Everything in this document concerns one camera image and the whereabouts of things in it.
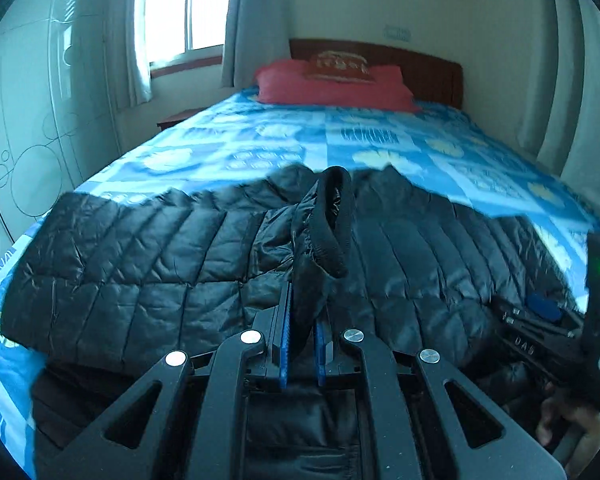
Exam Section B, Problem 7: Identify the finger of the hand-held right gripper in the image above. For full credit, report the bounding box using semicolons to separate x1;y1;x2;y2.
492;294;584;341

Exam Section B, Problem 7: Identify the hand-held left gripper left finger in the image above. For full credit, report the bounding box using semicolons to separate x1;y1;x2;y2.
36;283;296;480

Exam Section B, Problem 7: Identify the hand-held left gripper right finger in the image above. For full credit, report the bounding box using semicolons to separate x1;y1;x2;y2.
313;316;568;480

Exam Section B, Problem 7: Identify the black puffer jacket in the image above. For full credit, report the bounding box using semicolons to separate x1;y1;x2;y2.
2;164;588;480

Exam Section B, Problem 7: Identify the person's right hand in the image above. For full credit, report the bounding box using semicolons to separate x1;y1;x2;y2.
536;395;600;461

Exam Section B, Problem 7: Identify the blue patterned bed sheet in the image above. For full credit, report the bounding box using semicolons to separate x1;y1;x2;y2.
0;85;600;480

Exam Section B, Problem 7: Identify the wide grey curtain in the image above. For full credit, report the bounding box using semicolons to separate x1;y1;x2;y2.
534;0;600;217

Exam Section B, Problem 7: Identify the wooden nightstand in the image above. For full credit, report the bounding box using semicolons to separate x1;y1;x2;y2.
156;107;207;132

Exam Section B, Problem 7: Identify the wooden headboard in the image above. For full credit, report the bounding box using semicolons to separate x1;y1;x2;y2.
288;38;465;110

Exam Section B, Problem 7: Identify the dark red printed pillow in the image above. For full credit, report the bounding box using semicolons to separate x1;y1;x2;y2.
305;50;372;81

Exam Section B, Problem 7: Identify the white narrow curtain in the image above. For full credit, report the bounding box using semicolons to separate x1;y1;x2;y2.
106;0;154;109

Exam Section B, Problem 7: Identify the white patterned wardrobe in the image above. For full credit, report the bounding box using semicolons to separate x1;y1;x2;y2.
0;0;125;248

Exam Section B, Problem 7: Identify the window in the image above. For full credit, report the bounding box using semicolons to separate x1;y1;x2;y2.
144;0;237;69

